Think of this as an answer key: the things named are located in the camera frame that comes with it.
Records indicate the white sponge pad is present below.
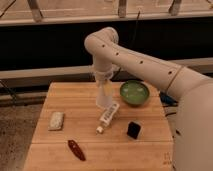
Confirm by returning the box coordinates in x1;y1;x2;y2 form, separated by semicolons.
48;112;64;131

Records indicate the blue floor device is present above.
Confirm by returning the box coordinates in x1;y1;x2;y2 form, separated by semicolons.
159;93;176;105

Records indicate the green bowl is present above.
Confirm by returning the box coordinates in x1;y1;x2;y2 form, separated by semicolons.
120;80;150;106

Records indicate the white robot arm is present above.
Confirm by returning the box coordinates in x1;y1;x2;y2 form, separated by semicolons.
84;27;213;171

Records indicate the dark red oblong object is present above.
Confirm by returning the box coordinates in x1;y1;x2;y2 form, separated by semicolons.
68;140;86;161

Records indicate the black eraser block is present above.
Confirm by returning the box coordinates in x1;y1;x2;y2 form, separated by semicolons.
127;122;141;139

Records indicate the black hanging cable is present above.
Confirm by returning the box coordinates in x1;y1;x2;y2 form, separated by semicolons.
129;9;141;51

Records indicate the white plastic bottle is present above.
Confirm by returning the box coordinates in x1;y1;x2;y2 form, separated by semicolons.
96;102;120;134

